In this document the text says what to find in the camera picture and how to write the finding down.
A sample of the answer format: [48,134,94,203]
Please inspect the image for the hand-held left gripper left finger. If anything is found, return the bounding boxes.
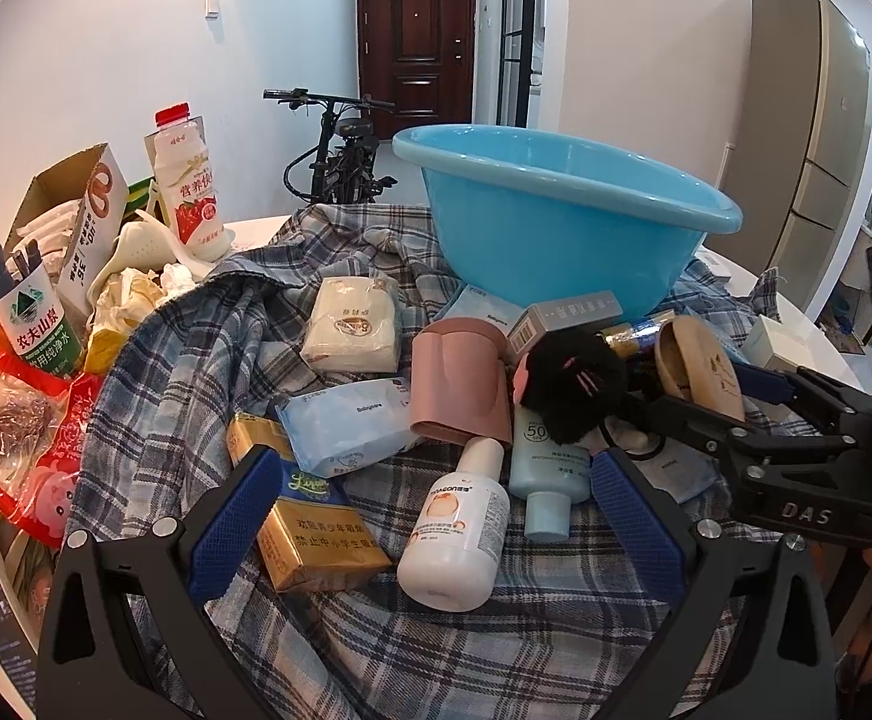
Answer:
[35,444,287,720]

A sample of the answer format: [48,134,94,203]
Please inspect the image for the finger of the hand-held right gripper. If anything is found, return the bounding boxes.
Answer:
[631,382,759,467]
[732,360,872,434]

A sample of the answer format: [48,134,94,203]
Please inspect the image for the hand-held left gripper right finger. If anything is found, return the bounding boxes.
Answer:
[590,446,838,720]

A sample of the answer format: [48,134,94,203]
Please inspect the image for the tan compact case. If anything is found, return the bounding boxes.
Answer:
[655,315,746,422]

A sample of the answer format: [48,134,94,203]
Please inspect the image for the gold cigarette box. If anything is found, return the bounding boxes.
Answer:
[226,412,393,593]

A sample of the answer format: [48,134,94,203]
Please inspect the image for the white lotion bottle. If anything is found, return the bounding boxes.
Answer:
[397,436,512,612]

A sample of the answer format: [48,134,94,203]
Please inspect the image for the blue plastic basin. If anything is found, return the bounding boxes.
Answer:
[392,124,743,325]

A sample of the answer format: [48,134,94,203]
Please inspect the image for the white blue small box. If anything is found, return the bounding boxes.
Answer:
[742,313,798,372]

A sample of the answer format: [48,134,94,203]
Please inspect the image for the small blue wet wipes pack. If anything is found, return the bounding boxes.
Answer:
[631,446,716,505]

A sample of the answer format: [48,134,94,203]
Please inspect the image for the thin black hair band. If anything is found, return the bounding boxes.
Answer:
[602,424,671,462]

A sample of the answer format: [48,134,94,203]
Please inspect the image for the light blue sunscreen tube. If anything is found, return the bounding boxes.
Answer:
[509,409,593,541]

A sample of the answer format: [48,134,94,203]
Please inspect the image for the gold blue battery pack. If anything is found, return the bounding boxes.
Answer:
[605,317,677,361]

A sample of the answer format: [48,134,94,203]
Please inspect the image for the large blue wet wipes pack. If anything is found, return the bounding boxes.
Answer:
[275,379,422,477]

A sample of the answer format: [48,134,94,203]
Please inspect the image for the grey carton box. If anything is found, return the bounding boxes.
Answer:
[507,289,624,357]

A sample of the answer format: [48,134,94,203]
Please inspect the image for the pink plastic cup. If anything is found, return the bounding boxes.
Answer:
[408,319,516,445]

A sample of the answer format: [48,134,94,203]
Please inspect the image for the white tissue pack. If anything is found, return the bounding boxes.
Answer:
[301,276,401,374]

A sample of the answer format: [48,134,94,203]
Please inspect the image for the crumpled yellow bag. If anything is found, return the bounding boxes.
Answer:
[85,274,169,377]

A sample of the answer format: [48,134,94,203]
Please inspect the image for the red snack bag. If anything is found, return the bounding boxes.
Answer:
[0,313,109,550]

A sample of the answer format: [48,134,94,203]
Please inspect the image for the blue plaid shirt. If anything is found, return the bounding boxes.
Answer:
[68,202,808,720]

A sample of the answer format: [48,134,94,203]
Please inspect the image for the flat light blue packet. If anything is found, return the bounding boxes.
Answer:
[436,285,528,332]

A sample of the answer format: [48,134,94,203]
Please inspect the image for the beige refrigerator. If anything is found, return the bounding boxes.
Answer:
[719,0,872,310]

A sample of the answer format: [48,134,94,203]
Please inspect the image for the crumpled white tissue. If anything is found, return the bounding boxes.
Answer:
[160,259,218,295]

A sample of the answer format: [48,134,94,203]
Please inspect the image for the green label cut bottle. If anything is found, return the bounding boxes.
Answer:
[0,281,86,385]

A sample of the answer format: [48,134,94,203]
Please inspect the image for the cream plastic funnel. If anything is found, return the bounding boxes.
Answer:
[87,210,199,308]

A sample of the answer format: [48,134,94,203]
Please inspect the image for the strawberry milk bottle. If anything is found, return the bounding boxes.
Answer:
[143,103,231,262]

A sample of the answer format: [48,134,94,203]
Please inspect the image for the green packet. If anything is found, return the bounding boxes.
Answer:
[125,178,157,224]

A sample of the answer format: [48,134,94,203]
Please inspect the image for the makeup brushes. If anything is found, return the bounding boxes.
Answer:
[0,238,49,299]

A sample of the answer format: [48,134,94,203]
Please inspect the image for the open cardboard box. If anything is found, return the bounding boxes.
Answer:
[2,142,131,310]

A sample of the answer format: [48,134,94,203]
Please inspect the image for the black bicycle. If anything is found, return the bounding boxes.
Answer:
[262,88,401,206]

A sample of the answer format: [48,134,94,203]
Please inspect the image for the black framed glass door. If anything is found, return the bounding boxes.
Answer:
[497,0,551,128]

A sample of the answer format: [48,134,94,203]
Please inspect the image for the brown entrance door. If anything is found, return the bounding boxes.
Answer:
[356,0,477,128]

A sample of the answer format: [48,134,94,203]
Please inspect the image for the black fluffy hair tie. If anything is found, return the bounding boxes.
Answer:
[511,330,632,445]

